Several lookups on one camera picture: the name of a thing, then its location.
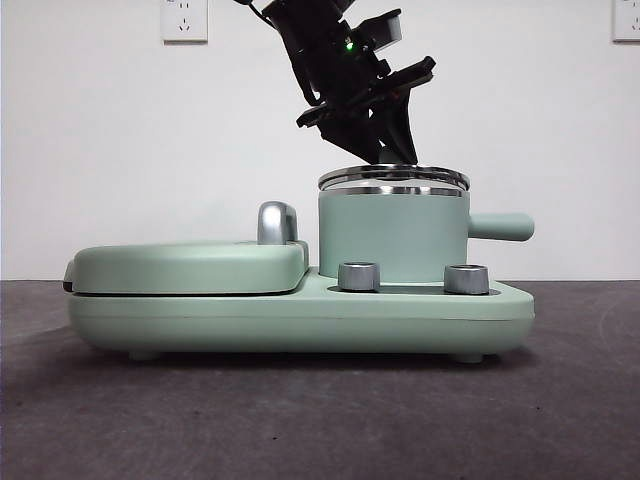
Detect glass lid with green knob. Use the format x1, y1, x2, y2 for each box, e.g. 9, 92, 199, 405
318, 162, 466, 195

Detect silver control knob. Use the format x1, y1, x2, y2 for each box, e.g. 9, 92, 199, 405
443, 263, 490, 295
337, 260, 382, 292

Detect green hinged griddle cover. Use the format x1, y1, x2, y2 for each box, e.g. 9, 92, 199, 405
62, 238, 311, 296

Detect green breakfast machine base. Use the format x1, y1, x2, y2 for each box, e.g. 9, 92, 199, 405
67, 267, 535, 364

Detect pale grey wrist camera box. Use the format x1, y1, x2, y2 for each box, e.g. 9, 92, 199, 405
349, 10, 404, 54

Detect green steamer pot with handle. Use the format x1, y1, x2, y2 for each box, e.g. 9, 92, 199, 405
317, 184, 536, 279

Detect chrome griddle cover handle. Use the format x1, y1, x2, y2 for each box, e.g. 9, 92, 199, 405
256, 200, 300, 246

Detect white wall socket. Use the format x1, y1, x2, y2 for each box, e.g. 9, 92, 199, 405
612, 0, 640, 44
160, 0, 209, 44

